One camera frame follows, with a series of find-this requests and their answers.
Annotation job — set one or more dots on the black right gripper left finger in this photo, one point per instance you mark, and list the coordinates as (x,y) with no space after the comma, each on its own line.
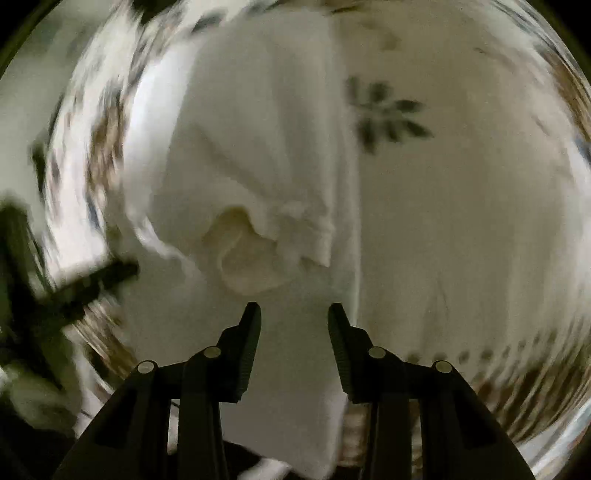
(165,422)

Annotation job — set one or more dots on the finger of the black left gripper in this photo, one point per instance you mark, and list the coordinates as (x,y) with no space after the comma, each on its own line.
(70,300)

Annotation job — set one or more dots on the white cloth garment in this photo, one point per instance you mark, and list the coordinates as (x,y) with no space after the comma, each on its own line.
(239,185)

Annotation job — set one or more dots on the floral bed sheet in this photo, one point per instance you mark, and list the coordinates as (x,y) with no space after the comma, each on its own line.
(471,123)

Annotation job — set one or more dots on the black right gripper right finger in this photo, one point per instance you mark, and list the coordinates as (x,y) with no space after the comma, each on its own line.
(460,438)

